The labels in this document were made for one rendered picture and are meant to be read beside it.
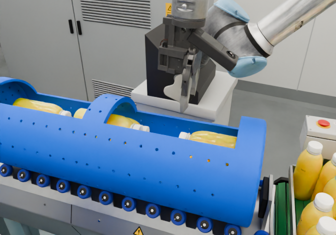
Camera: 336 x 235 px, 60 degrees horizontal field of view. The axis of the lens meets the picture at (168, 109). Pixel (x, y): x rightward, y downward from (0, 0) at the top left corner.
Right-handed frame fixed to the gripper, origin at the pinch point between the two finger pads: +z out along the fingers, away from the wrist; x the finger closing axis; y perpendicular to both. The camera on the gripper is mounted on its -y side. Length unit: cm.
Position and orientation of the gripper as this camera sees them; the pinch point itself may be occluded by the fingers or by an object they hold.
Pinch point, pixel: (189, 102)
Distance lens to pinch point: 70.4
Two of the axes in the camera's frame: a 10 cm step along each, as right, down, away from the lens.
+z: -0.6, 8.5, 5.2
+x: -3.4, 4.8, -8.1
